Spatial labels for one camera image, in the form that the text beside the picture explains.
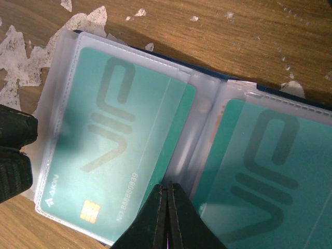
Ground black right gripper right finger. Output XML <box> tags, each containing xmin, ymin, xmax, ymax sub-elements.
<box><xmin>167</xmin><ymin>182</ymin><xmax>225</xmax><ymax>248</ymax></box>

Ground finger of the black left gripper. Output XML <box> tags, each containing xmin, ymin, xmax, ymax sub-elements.
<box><xmin>1</xmin><ymin>105</ymin><xmax>38</xmax><ymax>150</ymax></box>
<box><xmin>1</xmin><ymin>147</ymin><xmax>33</xmax><ymax>203</ymax></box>

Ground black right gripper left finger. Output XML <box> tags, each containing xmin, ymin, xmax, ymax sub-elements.
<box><xmin>111</xmin><ymin>185</ymin><xmax>167</xmax><ymax>249</ymax></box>

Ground teal credit card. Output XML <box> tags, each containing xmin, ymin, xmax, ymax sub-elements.
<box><xmin>192</xmin><ymin>99</ymin><xmax>331</xmax><ymax>248</ymax></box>
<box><xmin>36</xmin><ymin>48</ymin><xmax>196</xmax><ymax>242</ymax></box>

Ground blue card holder wallet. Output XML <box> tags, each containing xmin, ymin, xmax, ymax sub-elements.
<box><xmin>26</xmin><ymin>29</ymin><xmax>331</xmax><ymax>245</ymax></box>

